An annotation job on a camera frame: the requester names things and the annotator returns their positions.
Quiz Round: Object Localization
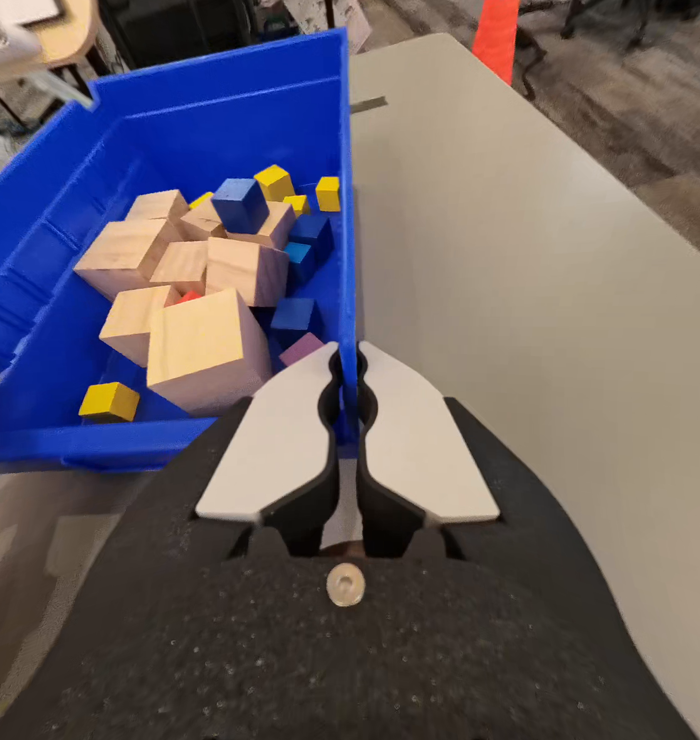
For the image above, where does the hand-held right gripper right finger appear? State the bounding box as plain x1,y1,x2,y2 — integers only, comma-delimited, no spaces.
354,341,501,558

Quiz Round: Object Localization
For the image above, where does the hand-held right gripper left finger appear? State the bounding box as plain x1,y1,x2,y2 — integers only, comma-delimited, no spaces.
195,341,342,558

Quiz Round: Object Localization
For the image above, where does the pile of wooden coloured cubes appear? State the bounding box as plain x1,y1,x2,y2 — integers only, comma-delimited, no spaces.
74,163,342,424

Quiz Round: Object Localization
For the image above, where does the blue plastic bin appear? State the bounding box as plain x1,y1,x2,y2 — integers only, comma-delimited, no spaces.
0,26,363,474

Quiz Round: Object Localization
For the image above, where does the orange traffic cone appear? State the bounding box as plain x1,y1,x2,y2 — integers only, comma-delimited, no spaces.
471,0,522,87

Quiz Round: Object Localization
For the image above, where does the picture-printed paper sheet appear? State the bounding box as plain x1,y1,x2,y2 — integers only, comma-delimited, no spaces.
283,0,375,55

